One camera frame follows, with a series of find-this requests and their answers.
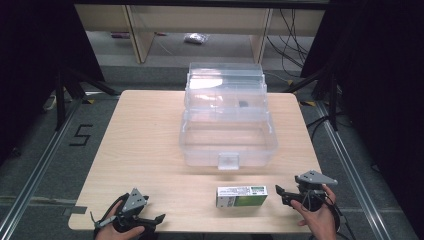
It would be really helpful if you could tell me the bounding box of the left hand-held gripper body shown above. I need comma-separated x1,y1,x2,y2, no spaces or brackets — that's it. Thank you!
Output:
94,187,150,234

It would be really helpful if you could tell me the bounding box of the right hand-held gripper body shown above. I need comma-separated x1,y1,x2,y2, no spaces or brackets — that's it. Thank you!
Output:
291,169,339,213

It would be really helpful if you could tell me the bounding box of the green and white carton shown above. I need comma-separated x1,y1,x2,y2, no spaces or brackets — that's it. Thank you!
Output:
215,185,269,209

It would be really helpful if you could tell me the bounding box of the clear plastic storage box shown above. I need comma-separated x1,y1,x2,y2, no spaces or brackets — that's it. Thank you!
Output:
178,61,279,171

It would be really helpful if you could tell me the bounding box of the person's right hand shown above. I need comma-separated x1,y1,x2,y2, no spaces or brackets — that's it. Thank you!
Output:
290,184,338,240

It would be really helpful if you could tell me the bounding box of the person's left hand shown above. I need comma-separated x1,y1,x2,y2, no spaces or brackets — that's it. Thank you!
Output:
94,199,146,240

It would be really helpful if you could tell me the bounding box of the black tape strip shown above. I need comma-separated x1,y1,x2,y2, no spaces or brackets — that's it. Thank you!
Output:
62,205,89,217

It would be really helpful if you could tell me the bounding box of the black metal stand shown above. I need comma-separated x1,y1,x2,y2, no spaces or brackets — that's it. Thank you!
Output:
282,65,340,132
54,65,122,132

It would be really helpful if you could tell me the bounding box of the clear plastic bag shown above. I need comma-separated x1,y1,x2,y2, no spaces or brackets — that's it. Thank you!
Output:
183,32,210,45

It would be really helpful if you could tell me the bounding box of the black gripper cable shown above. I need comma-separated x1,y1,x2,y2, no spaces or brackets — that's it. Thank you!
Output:
327,196,357,240

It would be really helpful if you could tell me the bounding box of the aluminium floor rail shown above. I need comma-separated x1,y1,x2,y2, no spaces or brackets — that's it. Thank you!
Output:
0,98,85,240
314,100,394,240

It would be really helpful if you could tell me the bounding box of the black floor cable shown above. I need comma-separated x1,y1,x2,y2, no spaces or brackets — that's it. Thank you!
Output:
305,114,332,142

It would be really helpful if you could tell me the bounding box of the bundle of black cables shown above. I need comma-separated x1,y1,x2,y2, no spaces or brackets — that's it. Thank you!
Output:
265,8,310,70

